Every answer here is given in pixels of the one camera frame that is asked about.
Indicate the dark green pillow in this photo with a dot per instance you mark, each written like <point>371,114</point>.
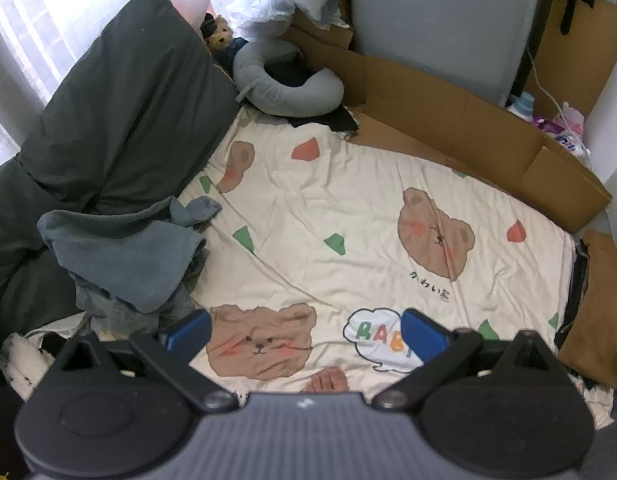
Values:
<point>113,110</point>

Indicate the white plastic bag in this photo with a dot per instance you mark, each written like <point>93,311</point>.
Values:
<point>258,15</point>

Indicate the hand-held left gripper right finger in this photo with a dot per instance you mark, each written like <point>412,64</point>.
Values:
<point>423,335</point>

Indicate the white curtain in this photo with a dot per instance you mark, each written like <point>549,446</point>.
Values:
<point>63,10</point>

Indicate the flattened brown cardboard sheet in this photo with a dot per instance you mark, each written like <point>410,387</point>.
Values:
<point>438,115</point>

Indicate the tall brown cardboard box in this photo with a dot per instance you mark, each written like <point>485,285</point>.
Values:
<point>563,70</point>

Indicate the blue denim pants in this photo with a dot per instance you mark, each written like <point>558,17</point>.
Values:
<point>138,317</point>

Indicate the grey U-shaped neck pillow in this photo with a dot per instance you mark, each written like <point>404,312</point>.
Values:
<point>268,95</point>

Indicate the cream bear print blanket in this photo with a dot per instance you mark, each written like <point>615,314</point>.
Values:
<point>338,200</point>

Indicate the black cloth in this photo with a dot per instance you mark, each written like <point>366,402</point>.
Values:
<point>338,120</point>

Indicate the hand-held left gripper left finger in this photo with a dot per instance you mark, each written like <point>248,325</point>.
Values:
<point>188,332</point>

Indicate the person's grey trouser leg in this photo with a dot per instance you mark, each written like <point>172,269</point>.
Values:
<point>613,452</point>

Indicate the brown teddy bear plush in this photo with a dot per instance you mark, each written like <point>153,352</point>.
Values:
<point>219,35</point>

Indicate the grey-blue fleece cloth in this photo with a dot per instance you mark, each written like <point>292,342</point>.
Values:
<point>123,255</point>

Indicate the white fuzzy speckled cloth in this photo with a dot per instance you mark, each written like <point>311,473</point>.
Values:
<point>23,360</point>

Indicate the brown sweater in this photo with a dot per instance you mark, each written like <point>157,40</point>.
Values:
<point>603,310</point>

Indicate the white bottle with blue cap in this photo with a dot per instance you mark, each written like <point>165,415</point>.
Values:
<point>522,105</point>

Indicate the purple printed packet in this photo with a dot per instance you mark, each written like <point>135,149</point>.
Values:
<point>563,130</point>

